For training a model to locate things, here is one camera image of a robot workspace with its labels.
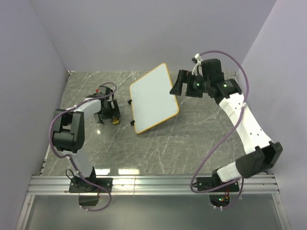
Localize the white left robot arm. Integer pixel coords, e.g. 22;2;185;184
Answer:
49;84;121;193

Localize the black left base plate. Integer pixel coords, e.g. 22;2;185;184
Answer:
69;177;113;193

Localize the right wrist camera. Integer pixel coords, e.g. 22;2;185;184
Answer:
191;54;202;76

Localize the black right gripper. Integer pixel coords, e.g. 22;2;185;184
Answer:
169;70;211;98

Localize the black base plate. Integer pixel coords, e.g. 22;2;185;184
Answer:
69;177;113;193
193;177;240;192

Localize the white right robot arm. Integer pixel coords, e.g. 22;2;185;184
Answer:
170;58;283;192

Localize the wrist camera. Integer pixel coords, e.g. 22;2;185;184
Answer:
191;54;202;76
95;86;113;97

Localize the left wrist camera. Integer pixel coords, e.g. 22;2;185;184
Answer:
95;86;113;97

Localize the aluminium mounting rail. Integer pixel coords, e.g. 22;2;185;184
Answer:
26;174;279;196

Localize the yellow-framed whiteboard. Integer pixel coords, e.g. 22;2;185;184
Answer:
129;63;179;134

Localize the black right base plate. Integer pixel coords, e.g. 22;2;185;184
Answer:
193;177;240;192

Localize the yellow whiteboard eraser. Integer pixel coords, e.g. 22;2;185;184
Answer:
112;117;119;125

